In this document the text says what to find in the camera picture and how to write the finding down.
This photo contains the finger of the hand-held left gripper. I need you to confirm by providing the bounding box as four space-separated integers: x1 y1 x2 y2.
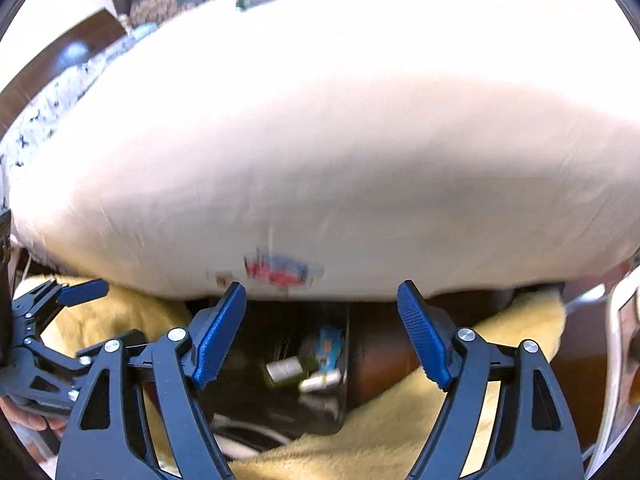
12 279 110 331
22 329 151 401

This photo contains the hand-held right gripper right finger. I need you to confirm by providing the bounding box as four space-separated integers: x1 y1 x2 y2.
396 280 586 480

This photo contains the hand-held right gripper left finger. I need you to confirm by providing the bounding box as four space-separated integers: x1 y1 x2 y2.
55 282 248 480

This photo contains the black bin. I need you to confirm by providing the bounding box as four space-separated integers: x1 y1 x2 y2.
200 302 351 436

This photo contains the person's left hand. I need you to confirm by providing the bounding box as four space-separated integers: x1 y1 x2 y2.
0 396 68 433

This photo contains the blue snack packet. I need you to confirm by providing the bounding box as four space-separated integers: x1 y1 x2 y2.
315 327 348 373

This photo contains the yellow fluffy blanket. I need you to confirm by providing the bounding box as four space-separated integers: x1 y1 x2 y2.
12 272 568 480

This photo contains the grey patterned quilt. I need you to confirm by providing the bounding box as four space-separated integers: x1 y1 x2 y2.
0 25 161 181

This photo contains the white round appliance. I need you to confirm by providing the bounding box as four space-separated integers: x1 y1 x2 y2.
585 275 640 480

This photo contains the dark wooden headboard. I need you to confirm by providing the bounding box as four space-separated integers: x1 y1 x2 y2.
0 7 128 136

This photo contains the cream cartoon printed bed sheet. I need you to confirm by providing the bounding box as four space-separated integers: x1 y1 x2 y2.
10 0 640 303

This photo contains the brown patterned plush pillow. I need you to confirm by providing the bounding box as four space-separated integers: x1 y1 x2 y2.
129 0 211 28

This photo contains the white cable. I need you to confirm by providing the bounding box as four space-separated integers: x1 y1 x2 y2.
212 412 293 461

